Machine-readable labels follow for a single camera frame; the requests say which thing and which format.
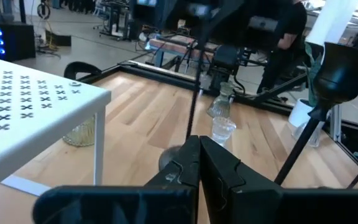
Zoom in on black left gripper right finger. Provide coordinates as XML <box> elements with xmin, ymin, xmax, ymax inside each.
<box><xmin>200</xmin><ymin>135</ymin><xmax>358</xmax><ymax>224</ymax></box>

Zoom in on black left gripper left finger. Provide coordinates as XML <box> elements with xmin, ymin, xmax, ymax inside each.
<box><xmin>32</xmin><ymin>134</ymin><xmax>201</xmax><ymax>224</ymax></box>

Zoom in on clear glass candle holder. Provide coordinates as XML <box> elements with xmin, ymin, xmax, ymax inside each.
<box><xmin>211</xmin><ymin>116</ymin><xmax>237</xmax><ymax>147</ymax></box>
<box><xmin>292</xmin><ymin>120</ymin><xmax>324</xmax><ymax>149</ymax></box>

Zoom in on black tall candlestick holder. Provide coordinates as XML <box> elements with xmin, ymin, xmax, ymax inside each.
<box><xmin>273</xmin><ymin>42</ymin><xmax>358</xmax><ymax>187</ymax></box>
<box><xmin>158</xmin><ymin>0</ymin><xmax>217</xmax><ymax>172</ymax></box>

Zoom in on white plant pot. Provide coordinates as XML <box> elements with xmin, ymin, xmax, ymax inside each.
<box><xmin>287</xmin><ymin>98</ymin><xmax>316</xmax><ymax>129</ymax></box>

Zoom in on white perforated shelf riser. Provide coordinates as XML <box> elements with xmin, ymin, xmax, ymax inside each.
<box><xmin>0</xmin><ymin>54</ymin><xmax>112</xmax><ymax>197</ymax></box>

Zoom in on green cloth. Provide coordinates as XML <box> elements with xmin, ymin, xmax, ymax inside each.
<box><xmin>303</xmin><ymin>42</ymin><xmax>324</xmax><ymax>108</ymax></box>

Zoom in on wooden workbench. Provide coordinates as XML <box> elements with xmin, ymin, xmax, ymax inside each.
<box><xmin>149</xmin><ymin>34</ymin><xmax>217</xmax><ymax>68</ymax></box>

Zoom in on person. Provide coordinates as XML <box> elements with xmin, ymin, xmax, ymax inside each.
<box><xmin>256</xmin><ymin>0</ymin><xmax>309</xmax><ymax>94</ymax></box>

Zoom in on black computer tower blue lights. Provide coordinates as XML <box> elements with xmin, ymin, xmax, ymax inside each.
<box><xmin>0</xmin><ymin>21</ymin><xmax>37</xmax><ymax>62</ymax></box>

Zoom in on silver aluminium post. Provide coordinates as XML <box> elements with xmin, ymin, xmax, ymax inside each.
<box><xmin>329</xmin><ymin>104</ymin><xmax>343</xmax><ymax>142</ymax></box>

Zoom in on black aluminium table frame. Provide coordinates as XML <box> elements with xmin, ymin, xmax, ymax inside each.
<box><xmin>81</xmin><ymin>2</ymin><xmax>358</xmax><ymax>180</ymax></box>

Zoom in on black cable loop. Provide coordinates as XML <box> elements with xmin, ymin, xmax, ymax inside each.
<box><xmin>63</xmin><ymin>61</ymin><xmax>103</xmax><ymax>80</ymax></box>

